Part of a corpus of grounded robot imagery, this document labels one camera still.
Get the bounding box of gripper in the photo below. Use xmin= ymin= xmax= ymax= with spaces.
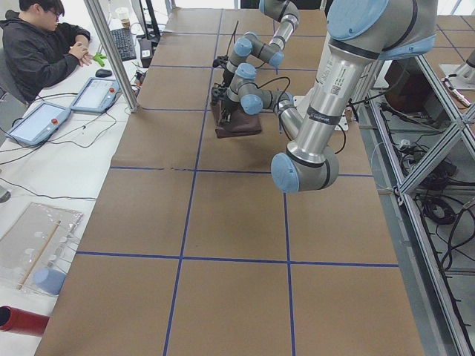
xmin=220 ymin=96 xmax=238 ymax=123
xmin=223 ymin=69 xmax=235 ymax=86

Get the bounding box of black keyboard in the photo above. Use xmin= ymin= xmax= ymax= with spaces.
xmin=110 ymin=28 xmax=137 ymax=62

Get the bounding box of clear acrylic rack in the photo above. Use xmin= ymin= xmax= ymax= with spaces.
xmin=1 ymin=202 xmax=83 ymax=296

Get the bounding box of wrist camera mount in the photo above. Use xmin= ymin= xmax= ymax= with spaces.
xmin=212 ymin=55 xmax=229 ymax=69
xmin=211 ymin=83 xmax=227 ymax=105

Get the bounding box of red cylinder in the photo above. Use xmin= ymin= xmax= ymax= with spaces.
xmin=1 ymin=306 xmax=50 ymax=337

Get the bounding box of teach pendant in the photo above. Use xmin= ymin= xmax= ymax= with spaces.
xmin=5 ymin=102 xmax=71 ymax=146
xmin=70 ymin=77 xmax=119 ymax=113

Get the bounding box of near teach pendant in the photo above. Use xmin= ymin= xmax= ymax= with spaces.
xmin=5 ymin=102 xmax=71 ymax=146

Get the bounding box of person in black jacket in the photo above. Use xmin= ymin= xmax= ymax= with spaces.
xmin=1 ymin=0 xmax=92 ymax=103

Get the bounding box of brown t-shirt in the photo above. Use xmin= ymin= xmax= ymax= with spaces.
xmin=211 ymin=104 xmax=262 ymax=139

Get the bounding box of wooden dowel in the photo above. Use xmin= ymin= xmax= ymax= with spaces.
xmin=17 ymin=220 xmax=61 ymax=290

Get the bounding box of aluminium frame post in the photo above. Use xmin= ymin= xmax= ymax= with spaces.
xmin=84 ymin=0 xmax=139 ymax=113

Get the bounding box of far teach pendant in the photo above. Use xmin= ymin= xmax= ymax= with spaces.
xmin=70 ymin=77 xmax=119 ymax=113

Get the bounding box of brown paper table cover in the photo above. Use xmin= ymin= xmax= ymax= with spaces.
xmin=37 ymin=9 xmax=424 ymax=355

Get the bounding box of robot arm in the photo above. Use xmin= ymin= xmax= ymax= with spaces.
xmin=223 ymin=0 xmax=437 ymax=193
xmin=213 ymin=1 xmax=300 ymax=88

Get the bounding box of paper coffee cup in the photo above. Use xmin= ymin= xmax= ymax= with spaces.
xmin=115 ymin=7 xmax=131 ymax=29

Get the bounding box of computer mouse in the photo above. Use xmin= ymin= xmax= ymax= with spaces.
xmin=95 ymin=69 xmax=112 ymax=78

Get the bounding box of blue cup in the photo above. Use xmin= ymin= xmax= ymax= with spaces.
xmin=33 ymin=268 xmax=67 ymax=295

